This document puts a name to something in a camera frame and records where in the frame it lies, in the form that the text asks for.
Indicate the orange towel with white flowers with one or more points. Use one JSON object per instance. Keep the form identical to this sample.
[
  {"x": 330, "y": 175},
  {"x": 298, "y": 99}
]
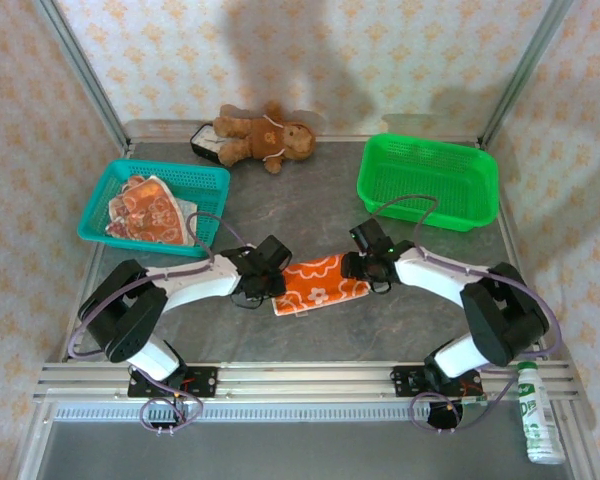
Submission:
[{"x": 315, "y": 285}]

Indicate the orange towel with animal faces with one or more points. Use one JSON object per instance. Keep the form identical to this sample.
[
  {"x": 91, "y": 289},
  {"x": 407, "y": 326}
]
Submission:
[{"x": 145, "y": 215}]

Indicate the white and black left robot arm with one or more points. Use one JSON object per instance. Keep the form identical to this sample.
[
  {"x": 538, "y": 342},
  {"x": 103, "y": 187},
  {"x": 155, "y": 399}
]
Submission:
[{"x": 195, "y": 287}]

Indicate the green plastic basket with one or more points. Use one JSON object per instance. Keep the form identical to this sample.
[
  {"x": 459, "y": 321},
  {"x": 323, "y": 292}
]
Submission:
[{"x": 430, "y": 165}]

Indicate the teal plastic basket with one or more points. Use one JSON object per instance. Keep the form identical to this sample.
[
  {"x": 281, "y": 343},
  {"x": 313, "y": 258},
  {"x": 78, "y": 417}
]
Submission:
[{"x": 200, "y": 175}]

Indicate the brown teddy bear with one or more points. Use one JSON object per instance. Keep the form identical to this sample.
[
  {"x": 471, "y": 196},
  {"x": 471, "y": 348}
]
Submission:
[{"x": 265, "y": 137}]

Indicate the black alarm clock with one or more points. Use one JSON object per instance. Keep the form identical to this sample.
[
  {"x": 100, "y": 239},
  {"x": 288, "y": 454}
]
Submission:
[{"x": 202, "y": 142}]

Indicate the small green circuit board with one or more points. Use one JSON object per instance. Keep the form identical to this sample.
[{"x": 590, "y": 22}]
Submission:
[{"x": 475, "y": 400}]

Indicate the white and green plastic bottle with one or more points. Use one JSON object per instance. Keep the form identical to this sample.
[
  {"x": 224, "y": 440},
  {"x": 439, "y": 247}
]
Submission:
[{"x": 537, "y": 420}]

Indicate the aluminium mounting rail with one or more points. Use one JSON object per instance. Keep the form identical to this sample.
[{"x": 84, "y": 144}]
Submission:
[{"x": 305, "y": 380}]

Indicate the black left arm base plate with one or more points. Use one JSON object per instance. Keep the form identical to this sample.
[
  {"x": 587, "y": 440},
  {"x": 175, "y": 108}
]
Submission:
[{"x": 205, "y": 382}]

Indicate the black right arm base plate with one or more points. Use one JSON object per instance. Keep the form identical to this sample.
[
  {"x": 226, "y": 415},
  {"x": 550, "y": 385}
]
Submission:
[{"x": 405, "y": 382}]

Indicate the aluminium frame post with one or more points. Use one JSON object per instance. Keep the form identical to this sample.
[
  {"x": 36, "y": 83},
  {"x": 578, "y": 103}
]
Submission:
[
  {"x": 87, "y": 75},
  {"x": 525, "y": 70}
]

